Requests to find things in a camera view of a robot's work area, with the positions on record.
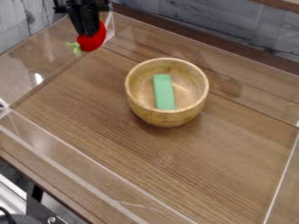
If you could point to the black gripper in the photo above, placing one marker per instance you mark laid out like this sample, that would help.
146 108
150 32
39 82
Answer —
85 24

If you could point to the red plush fruit green stem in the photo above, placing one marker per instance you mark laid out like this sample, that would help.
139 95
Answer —
87 44

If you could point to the green rectangular block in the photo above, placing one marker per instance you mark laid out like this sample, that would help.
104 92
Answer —
163 92

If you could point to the light wooden bowl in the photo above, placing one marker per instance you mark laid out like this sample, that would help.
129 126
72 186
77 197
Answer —
191 88

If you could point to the clear acrylic table barrier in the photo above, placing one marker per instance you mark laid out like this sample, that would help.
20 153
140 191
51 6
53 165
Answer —
123 172

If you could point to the clear acrylic corner bracket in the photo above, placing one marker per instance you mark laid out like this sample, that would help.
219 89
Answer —
107 16

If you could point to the black metal table frame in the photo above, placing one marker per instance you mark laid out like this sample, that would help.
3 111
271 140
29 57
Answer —
45 209

